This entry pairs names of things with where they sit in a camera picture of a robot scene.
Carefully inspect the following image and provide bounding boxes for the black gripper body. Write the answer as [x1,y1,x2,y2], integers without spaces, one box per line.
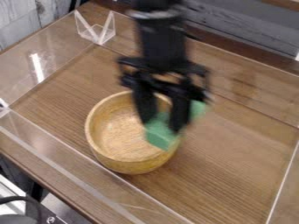
[116,11,213,103]

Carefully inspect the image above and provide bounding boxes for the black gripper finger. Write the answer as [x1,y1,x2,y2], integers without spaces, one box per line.
[133,80,157,124]
[169,88,192,133]

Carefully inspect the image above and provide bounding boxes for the green rectangular block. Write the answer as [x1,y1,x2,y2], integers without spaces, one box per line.
[144,101,206,151]

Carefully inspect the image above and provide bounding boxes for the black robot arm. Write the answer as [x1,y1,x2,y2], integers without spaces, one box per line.
[117,0,209,133]

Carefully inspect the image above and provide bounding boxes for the brown wooden bowl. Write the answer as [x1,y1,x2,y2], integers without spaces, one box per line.
[84,91,181,175]

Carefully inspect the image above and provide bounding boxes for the clear acrylic tray walls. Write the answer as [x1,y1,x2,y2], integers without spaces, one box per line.
[0,4,299,224]

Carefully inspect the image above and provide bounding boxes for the black cable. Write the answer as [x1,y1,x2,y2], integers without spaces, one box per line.
[0,195,42,224]

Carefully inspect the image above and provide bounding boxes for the black metal bracket with screw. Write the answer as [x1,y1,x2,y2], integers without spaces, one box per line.
[24,196,68,224]

